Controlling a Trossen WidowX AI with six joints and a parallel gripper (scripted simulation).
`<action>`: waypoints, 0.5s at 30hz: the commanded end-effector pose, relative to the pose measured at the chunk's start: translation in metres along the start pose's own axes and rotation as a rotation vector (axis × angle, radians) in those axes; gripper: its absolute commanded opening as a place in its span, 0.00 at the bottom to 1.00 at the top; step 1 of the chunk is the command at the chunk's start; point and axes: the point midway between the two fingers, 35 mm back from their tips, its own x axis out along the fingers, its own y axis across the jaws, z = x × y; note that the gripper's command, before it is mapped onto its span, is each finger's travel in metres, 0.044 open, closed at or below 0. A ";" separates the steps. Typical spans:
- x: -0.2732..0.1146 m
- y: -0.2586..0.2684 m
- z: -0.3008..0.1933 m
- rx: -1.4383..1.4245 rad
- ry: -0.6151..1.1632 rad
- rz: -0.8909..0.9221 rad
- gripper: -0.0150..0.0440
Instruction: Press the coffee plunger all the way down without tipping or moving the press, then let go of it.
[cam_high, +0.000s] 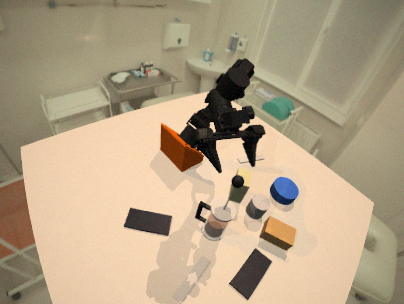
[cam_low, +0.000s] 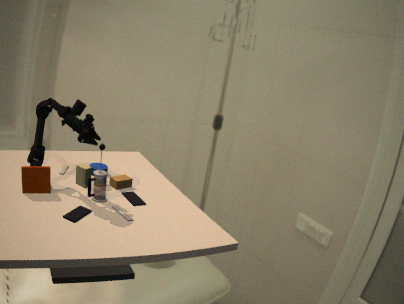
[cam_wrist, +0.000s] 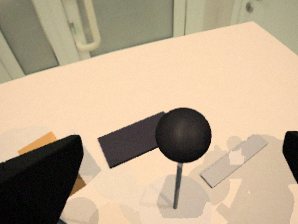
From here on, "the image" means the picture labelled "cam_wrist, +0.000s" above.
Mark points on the orange rectangular block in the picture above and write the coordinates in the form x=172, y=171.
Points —
x=78, y=184

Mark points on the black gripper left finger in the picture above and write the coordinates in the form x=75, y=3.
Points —
x=35, y=186

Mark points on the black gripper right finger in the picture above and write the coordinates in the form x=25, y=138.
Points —
x=290, y=152

